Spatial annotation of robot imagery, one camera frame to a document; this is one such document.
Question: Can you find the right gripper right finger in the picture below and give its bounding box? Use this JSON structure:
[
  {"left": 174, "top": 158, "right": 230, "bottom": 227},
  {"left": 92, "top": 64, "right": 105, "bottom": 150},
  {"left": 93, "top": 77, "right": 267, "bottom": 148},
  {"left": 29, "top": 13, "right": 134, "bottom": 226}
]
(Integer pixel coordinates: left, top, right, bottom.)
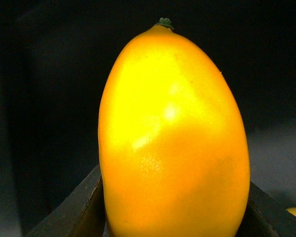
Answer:
[{"left": 236, "top": 183, "right": 296, "bottom": 237}]

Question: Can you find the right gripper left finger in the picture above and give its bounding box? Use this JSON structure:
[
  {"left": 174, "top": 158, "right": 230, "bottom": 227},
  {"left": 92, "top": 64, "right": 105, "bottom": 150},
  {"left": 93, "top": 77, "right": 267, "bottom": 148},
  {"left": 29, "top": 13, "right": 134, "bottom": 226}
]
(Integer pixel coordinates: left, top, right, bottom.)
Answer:
[{"left": 27, "top": 165, "right": 106, "bottom": 237}]

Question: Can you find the yellow mango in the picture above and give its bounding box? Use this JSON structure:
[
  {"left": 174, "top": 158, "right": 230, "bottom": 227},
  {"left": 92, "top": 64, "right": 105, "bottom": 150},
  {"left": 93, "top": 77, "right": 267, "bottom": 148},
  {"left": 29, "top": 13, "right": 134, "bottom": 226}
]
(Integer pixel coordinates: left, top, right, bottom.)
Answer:
[{"left": 98, "top": 18, "right": 250, "bottom": 237}]

